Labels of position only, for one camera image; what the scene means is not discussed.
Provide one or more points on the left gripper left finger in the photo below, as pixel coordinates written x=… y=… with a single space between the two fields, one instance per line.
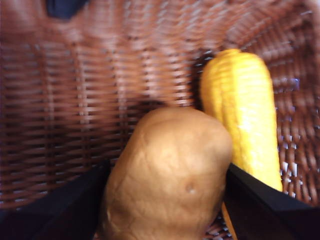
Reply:
x=62 y=215

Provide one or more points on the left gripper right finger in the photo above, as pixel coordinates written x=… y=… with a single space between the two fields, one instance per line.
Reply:
x=270 y=217

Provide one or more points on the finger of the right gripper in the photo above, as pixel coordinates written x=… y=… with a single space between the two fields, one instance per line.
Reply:
x=65 y=8

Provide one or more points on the brown wicker basket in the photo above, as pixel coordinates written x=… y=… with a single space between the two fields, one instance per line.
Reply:
x=75 y=100

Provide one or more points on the yellow corn cob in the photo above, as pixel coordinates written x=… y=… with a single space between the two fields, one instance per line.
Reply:
x=245 y=112

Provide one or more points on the brown potato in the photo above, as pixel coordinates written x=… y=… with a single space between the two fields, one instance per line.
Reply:
x=165 y=175

